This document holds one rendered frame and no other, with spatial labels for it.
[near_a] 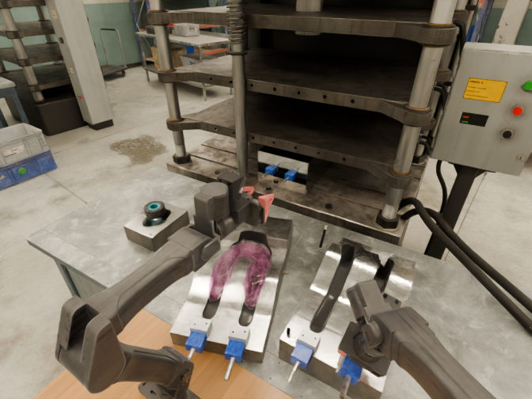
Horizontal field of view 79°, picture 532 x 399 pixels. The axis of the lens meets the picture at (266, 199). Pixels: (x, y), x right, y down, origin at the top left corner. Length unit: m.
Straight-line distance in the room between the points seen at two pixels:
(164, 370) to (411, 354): 0.48
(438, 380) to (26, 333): 2.18
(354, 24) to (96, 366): 1.23
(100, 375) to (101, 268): 0.74
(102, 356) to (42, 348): 1.70
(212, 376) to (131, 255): 0.58
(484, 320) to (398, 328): 0.68
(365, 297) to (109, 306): 0.44
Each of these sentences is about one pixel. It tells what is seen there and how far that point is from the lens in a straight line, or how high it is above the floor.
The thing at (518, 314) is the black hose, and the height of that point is 0.84.
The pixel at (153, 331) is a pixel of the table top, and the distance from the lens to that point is 1.07.
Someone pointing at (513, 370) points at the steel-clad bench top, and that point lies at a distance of 1.16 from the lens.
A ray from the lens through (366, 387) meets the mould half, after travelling 0.88.
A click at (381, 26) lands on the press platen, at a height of 1.52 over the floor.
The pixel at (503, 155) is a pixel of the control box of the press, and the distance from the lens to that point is 1.42.
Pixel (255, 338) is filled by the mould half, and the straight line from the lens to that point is 0.94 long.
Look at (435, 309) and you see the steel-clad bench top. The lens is 1.19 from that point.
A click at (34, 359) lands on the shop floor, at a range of 2.26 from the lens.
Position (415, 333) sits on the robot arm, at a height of 1.21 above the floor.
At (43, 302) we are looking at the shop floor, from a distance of 2.52.
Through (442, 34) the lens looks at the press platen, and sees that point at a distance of 1.17.
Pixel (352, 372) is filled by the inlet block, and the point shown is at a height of 0.94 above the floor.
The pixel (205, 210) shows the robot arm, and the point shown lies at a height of 1.27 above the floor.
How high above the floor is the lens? 1.65
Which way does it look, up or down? 34 degrees down
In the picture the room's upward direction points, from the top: straight up
